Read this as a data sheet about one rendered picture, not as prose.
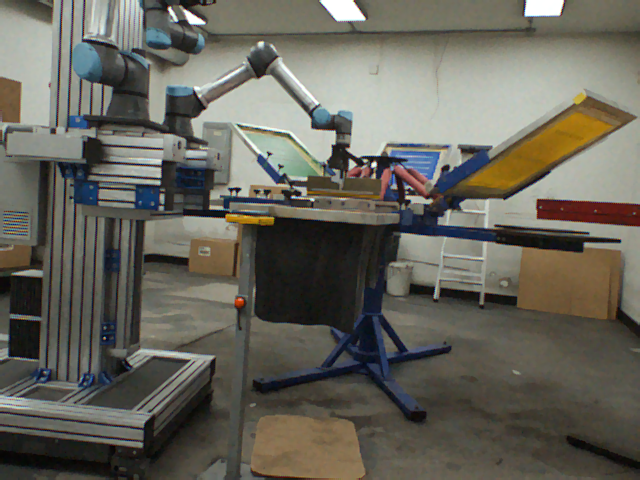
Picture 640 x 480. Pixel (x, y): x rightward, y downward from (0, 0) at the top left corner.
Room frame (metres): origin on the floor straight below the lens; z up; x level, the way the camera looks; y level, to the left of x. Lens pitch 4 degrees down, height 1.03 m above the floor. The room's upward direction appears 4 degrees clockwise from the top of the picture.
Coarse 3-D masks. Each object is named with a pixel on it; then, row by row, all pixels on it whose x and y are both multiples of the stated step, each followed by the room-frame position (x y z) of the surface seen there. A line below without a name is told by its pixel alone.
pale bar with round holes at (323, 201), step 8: (320, 200) 2.94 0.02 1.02; (328, 200) 2.93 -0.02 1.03; (336, 200) 2.92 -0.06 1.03; (344, 200) 2.90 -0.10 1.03; (352, 200) 2.89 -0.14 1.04; (360, 200) 2.88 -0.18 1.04; (368, 200) 2.87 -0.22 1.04; (352, 208) 2.89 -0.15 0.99; (360, 208) 2.88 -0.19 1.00; (368, 208) 2.87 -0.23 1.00; (416, 208) 2.79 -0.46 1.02
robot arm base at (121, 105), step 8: (112, 96) 2.03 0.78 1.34; (120, 96) 2.01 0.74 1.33; (128, 96) 2.01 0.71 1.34; (136, 96) 2.02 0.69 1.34; (144, 96) 2.06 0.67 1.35; (112, 104) 2.01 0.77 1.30; (120, 104) 2.00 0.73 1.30; (128, 104) 2.00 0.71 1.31; (136, 104) 2.02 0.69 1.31; (144, 104) 2.05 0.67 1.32; (112, 112) 2.00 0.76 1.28; (120, 112) 1.99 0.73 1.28; (128, 112) 1.99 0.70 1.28; (136, 112) 2.01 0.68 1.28; (144, 112) 2.04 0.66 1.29
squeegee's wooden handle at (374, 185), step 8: (312, 176) 2.69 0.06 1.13; (320, 176) 2.68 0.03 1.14; (328, 176) 2.67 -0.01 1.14; (312, 184) 2.69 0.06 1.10; (320, 184) 2.68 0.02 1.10; (328, 184) 2.67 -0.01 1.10; (336, 184) 2.65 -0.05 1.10; (344, 184) 2.64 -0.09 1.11; (352, 184) 2.63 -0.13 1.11; (360, 184) 2.62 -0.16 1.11; (368, 184) 2.61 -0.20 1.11; (376, 184) 2.60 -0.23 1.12; (376, 192) 2.59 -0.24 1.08
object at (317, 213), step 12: (240, 204) 2.18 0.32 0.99; (252, 204) 2.16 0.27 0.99; (264, 204) 2.42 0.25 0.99; (276, 204) 2.56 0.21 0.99; (288, 216) 2.12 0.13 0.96; (300, 216) 2.10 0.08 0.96; (312, 216) 2.09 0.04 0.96; (324, 216) 2.08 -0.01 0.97; (336, 216) 2.06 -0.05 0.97; (348, 216) 2.05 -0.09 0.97; (360, 216) 2.04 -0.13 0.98; (372, 216) 2.02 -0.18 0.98; (384, 216) 2.15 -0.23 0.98; (396, 216) 2.40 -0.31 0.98
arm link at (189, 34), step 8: (176, 8) 1.92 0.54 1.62; (176, 16) 1.91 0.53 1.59; (184, 16) 1.93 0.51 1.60; (184, 24) 1.91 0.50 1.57; (184, 32) 1.87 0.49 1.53; (192, 32) 1.91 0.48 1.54; (184, 40) 1.87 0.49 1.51; (192, 40) 1.90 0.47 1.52; (200, 40) 1.93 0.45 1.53; (176, 48) 1.89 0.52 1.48; (184, 48) 1.90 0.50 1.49; (192, 48) 1.92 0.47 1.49; (200, 48) 1.94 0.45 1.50
